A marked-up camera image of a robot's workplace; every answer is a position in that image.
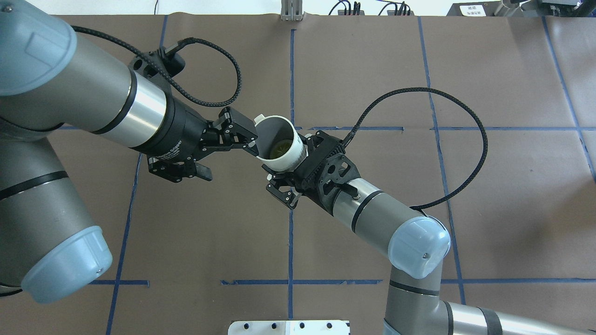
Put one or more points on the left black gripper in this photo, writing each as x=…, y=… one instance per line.
x=180, y=131

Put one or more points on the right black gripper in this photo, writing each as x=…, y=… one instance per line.
x=285, y=192

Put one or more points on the white ribbed HOME mug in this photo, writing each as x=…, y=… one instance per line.
x=280, y=147

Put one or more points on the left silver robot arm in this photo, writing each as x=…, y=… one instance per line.
x=54, y=74

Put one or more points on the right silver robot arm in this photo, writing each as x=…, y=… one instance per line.
x=414, y=243

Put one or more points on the black power strip left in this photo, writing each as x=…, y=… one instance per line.
x=347, y=8

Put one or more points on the black power strip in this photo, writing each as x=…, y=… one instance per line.
x=395, y=8
x=347, y=8

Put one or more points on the black power strip right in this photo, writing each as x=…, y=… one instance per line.
x=395, y=8

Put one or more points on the brown paper table mat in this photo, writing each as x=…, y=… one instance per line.
x=191, y=258

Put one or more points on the dark box with label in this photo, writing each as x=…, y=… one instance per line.
x=474, y=9

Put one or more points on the grey aluminium frame post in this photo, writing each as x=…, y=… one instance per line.
x=292, y=10

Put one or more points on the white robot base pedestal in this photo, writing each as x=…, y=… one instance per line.
x=290, y=327

